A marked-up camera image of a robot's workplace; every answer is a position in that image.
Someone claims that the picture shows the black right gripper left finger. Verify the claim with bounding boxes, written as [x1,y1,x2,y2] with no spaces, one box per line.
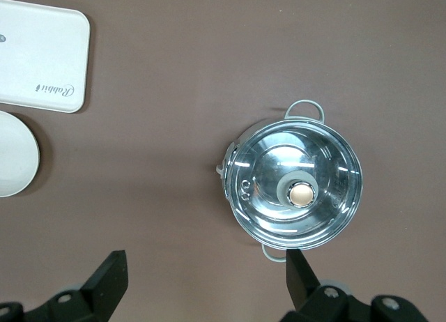
[0,250,128,322]

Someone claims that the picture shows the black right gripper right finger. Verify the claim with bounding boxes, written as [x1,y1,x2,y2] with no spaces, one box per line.
[280,247,428,322]

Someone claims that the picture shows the cream round plate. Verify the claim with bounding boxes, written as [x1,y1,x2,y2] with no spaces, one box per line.
[0,109,40,198]

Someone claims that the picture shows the brown table cloth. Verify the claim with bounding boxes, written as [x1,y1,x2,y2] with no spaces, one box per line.
[0,0,446,322]

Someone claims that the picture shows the glass pot lid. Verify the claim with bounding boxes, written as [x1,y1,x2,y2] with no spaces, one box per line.
[224,119,363,250]

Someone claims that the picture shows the steel electric cooking pot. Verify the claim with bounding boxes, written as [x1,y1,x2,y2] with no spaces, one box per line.
[215,99,363,263]

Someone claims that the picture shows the cream rabbit print tray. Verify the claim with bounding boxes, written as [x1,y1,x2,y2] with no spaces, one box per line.
[0,0,91,114]

